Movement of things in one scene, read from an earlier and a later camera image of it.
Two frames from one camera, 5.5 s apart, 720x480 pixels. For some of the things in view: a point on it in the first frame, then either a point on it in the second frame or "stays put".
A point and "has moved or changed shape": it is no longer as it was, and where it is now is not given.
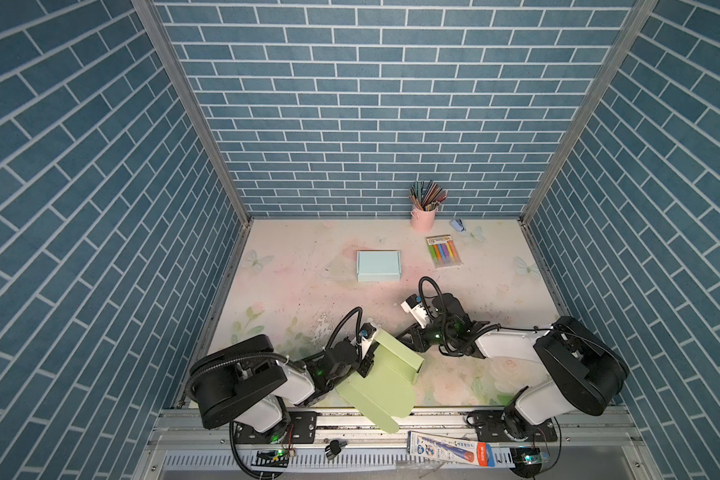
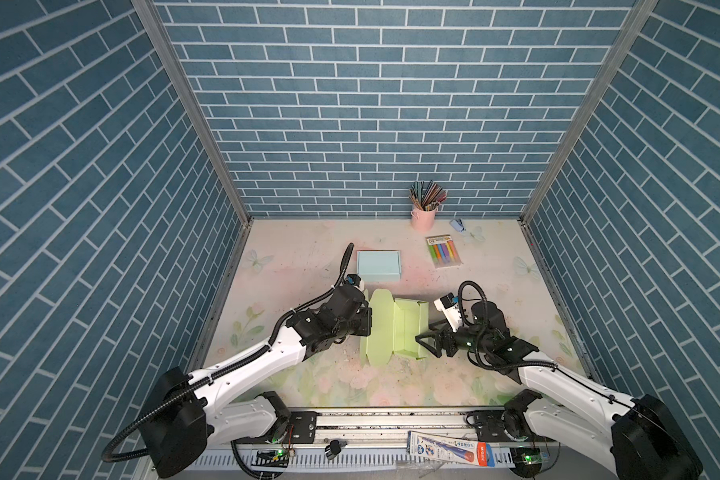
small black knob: (332, 450) stays put
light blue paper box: (378, 265) stays put
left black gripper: (347, 342) → (366, 316)
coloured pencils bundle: (426, 195) stays put
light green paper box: (386, 392) has moved or changed shape
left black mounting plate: (300, 427) stays put
